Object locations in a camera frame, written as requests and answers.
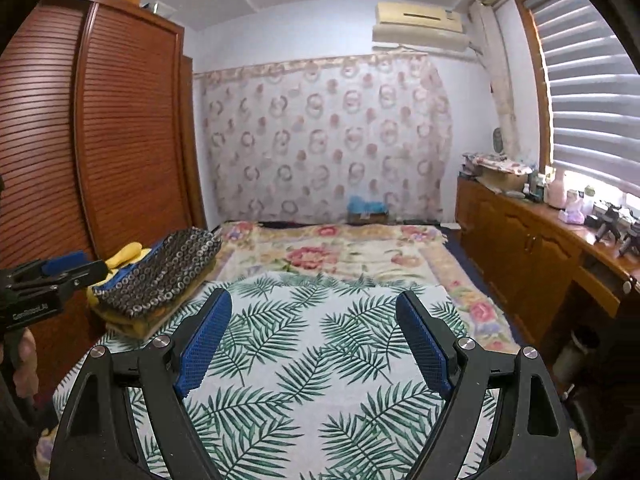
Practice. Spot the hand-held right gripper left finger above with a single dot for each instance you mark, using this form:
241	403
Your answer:
205	340

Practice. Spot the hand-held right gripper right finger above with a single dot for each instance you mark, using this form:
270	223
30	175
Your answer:
425	345

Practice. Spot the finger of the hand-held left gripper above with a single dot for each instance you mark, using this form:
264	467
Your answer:
65	264
82	275

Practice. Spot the navy patterned satin shirt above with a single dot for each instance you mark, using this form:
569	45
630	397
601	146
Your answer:
160	270

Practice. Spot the person's left forearm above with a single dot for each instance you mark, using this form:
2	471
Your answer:
20	435

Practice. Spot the person's left hand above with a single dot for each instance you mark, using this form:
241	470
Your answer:
27	365

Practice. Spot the yellow plush toy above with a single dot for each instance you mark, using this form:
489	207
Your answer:
125	255

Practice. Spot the olive patterned folded cloth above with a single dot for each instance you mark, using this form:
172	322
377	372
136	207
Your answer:
145	324

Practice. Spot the palm leaf printed sheet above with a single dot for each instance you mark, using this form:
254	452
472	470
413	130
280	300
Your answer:
310	360

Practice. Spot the floral bed blanket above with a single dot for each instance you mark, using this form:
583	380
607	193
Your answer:
350	255

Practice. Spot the wooden side cabinet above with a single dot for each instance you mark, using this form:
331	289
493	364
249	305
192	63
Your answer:
510	240

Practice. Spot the small cardboard box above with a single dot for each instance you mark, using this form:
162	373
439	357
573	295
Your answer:
367	219

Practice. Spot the wooden louvred wardrobe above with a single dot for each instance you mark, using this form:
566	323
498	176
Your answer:
125	135

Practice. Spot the blue plastic bag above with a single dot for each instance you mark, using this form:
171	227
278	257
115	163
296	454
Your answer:
367	205

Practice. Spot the open cardboard box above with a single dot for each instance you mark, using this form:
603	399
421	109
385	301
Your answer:
502	180

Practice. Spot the floral cloth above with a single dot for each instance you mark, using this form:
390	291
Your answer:
495	161

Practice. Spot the purple toy figure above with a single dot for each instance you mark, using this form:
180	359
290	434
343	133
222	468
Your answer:
571	210

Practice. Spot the pink bottle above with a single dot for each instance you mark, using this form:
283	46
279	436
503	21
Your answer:
556	190

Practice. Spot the small grey fan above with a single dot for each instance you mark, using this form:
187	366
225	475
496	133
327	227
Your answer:
497	141

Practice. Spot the black mini tripod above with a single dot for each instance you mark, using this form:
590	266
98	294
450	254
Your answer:
631	240
609	222

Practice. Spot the cream window curtain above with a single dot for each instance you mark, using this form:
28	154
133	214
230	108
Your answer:
500	85

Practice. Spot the cream air conditioner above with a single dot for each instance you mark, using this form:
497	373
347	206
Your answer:
420	25

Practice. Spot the wooden window frame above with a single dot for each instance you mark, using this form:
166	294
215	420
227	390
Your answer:
535	85

